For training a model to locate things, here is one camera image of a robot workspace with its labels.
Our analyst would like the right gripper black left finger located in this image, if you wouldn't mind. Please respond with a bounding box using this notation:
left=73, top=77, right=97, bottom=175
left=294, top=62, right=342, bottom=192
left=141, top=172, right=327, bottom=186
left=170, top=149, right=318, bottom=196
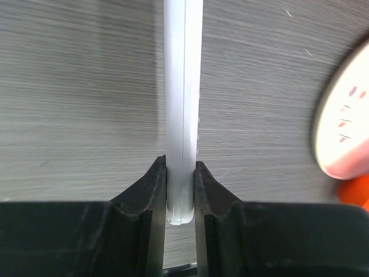
left=1, top=156, right=166, bottom=276

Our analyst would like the orange plastic bowl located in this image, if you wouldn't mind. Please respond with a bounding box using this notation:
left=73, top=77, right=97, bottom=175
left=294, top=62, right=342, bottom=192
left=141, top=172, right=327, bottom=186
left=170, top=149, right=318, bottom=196
left=337, top=174, right=369, bottom=211

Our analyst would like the white remote control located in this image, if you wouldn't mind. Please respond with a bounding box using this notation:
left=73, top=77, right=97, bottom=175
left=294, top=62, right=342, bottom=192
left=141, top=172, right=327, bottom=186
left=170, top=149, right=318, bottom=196
left=164, top=1, right=203, bottom=225

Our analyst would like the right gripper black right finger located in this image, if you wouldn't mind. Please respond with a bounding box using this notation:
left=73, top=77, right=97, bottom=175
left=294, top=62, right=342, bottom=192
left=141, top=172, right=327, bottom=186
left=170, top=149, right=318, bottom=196
left=194, top=162, right=368, bottom=276

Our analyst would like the pink white ceramic plate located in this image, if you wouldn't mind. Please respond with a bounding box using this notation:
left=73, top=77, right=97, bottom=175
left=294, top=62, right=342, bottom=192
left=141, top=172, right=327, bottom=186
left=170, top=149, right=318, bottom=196
left=311, top=40, right=368, bottom=179

